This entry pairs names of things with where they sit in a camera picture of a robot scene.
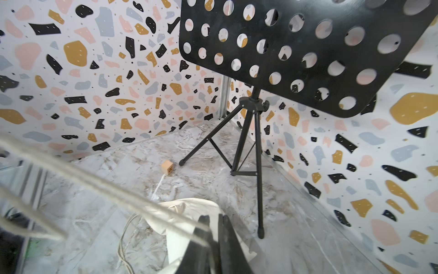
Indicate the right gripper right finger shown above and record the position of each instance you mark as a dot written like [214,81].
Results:
[232,259]

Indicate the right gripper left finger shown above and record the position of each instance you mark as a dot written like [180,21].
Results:
[197,258]

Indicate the cream soil bag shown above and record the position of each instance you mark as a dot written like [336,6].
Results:
[177,220]

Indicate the small wooden cube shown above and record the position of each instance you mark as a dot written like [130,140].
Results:
[167,167]

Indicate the black perforated music stand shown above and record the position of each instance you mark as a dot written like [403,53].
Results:
[339,92]

